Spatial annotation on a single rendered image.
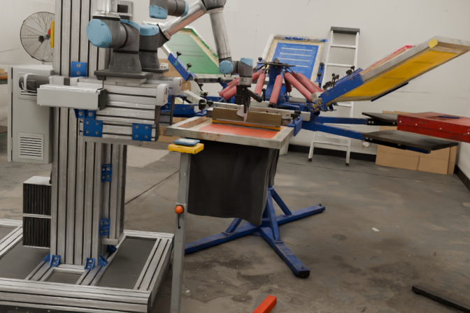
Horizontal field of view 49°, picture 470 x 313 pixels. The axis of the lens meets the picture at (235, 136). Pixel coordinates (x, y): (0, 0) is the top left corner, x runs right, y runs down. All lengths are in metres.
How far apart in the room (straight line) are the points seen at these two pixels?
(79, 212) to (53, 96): 0.70
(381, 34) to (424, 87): 0.90
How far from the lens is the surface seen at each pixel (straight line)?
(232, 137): 2.47
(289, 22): 7.18
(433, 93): 7.17
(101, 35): 2.24
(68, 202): 2.76
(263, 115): 2.93
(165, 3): 2.13
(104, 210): 2.78
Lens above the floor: 1.42
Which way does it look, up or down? 10 degrees down
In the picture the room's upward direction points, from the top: 5 degrees clockwise
